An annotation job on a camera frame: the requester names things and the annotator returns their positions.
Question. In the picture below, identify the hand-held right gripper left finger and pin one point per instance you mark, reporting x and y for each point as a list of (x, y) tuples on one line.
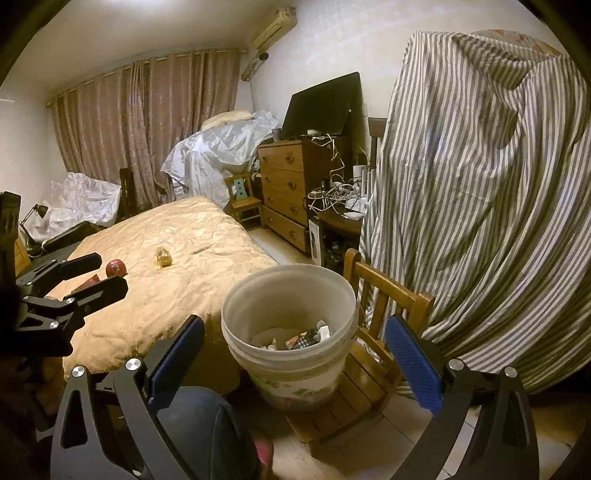
[(178, 364)]

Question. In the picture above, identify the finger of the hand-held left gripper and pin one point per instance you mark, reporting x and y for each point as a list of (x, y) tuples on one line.
[(69, 270), (99, 295)]

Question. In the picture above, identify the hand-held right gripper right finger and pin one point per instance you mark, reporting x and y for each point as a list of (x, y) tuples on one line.
[(411, 369)]

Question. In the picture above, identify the white plastic bucket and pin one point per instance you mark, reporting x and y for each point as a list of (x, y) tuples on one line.
[(286, 374)]

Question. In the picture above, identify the dark checkered packet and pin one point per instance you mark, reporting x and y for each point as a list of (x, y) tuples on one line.
[(300, 342)]

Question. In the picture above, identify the red flat box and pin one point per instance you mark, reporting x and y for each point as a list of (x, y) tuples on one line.
[(90, 280)]

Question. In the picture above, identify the red round fruit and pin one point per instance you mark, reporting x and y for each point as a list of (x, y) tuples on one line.
[(116, 268)]

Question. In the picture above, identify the small wooden slatted chair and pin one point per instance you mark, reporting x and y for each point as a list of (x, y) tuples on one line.
[(364, 383)]

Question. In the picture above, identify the black desk lamp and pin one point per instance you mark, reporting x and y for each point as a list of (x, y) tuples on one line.
[(41, 211)]

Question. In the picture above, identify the clear plastic dust sheet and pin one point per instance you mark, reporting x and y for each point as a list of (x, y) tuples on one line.
[(217, 152), (83, 198)]

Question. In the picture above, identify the yellow plastic wrapper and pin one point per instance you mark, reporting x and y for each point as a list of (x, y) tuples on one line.
[(164, 258)]

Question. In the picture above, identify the person's leg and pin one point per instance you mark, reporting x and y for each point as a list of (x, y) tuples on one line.
[(207, 434)]

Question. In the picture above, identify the dark wooden chair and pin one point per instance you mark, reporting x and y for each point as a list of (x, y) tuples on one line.
[(127, 194)]

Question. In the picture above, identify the pink slipper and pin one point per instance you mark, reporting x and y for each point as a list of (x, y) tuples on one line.
[(264, 459)]

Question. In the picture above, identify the brown curtain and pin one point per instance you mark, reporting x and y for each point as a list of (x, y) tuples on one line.
[(138, 129)]

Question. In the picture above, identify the white carton with picture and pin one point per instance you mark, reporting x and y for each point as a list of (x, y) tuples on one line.
[(315, 242)]

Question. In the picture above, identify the dark wooden side table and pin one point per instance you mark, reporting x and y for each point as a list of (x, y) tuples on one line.
[(341, 221)]

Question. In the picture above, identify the small chair with teal back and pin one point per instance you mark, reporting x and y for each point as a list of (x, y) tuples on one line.
[(242, 198)]

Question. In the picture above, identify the white router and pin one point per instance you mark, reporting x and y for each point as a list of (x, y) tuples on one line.
[(362, 177)]

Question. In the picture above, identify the grey striped cloth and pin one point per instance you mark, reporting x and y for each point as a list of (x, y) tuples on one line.
[(485, 184)]

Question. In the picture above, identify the wooden chest of drawers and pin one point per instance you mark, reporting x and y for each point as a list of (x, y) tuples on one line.
[(281, 184)]

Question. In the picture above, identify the cream pillow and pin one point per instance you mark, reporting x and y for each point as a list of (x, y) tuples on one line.
[(226, 119)]

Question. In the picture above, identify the black flat television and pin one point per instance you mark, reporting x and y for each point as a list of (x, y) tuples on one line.
[(321, 106)]

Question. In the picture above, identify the beige air conditioner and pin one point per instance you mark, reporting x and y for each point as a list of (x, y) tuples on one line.
[(274, 27)]

